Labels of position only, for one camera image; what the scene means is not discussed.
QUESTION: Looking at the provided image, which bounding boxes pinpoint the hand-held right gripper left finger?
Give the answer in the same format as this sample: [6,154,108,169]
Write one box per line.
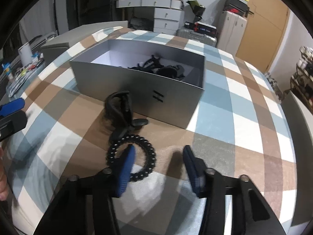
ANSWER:
[33,144,136,235]

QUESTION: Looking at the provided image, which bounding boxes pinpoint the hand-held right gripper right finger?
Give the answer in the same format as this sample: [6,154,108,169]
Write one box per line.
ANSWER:
[183,145,286,235]

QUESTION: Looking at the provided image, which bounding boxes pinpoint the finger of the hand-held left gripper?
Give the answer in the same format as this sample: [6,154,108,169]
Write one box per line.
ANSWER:
[0,110,28,142]
[0,98,26,118]

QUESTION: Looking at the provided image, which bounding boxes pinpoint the black spiral hair tie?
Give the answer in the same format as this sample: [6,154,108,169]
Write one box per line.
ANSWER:
[106,134,157,183]

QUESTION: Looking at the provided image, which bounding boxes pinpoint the grey cardboard box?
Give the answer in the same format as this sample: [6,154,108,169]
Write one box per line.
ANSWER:
[69,39,206,129]

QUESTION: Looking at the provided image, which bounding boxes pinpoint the person's left hand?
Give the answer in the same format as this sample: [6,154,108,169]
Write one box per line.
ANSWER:
[0,149,9,200]

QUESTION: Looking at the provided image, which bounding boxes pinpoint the cluttered side table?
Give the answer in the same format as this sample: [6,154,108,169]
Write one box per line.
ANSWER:
[0,33,58,99]

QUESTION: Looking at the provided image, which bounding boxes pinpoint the blue-capped bottle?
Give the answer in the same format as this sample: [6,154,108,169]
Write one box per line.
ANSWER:
[2,64,13,80]

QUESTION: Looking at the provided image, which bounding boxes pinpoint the white paper roll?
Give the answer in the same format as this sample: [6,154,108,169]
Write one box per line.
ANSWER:
[18,43,34,65]

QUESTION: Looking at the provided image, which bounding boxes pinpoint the large black claw clip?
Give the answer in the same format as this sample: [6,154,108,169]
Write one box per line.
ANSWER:
[104,90,149,145]

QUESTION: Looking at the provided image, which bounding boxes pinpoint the checkered blanket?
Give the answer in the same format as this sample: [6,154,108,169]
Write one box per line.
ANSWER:
[5,28,302,235]

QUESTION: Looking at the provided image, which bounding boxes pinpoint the long black hair clip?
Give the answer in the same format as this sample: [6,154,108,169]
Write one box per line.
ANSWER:
[120,53,164,72]

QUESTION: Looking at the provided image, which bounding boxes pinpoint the silver suitcase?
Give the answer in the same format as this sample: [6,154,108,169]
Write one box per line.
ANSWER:
[176,28,218,47]

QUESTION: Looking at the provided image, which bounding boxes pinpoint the wooden shoe rack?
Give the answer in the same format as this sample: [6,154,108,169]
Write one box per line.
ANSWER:
[290,45,313,97]

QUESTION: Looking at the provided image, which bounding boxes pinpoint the white cabinet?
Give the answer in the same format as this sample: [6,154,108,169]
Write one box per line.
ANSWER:
[216,10,247,57]

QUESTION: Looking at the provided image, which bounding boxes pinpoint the black box with red label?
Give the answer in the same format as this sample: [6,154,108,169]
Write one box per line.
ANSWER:
[194,22,218,36]

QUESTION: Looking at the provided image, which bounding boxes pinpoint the collection of shoes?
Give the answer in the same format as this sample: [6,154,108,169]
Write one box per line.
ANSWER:
[295,46,313,91]

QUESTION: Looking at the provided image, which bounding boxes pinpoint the white dresser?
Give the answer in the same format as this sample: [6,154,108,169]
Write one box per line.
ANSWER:
[115,0,185,36]

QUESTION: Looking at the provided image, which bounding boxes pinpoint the wooden door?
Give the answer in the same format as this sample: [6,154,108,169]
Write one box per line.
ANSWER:
[236,0,290,73]

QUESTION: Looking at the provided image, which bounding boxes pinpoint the green and black bag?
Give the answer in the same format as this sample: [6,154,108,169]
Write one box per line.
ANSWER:
[186,0,206,23]

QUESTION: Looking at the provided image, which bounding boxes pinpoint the black shoe box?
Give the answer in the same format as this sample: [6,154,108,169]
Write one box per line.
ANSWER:
[223,0,249,14]

